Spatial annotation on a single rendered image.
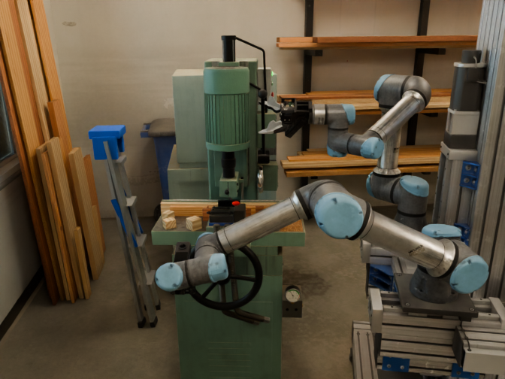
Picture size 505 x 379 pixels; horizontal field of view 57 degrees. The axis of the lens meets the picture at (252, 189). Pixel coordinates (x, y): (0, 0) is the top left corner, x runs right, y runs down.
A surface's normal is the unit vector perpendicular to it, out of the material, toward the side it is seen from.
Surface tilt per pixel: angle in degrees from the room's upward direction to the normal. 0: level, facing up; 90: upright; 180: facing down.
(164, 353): 0
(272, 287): 90
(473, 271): 94
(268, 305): 90
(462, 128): 90
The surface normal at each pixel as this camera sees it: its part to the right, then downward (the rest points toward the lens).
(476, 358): -0.16, 0.32
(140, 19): 0.10, 0.32
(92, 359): -0.01, -0.95
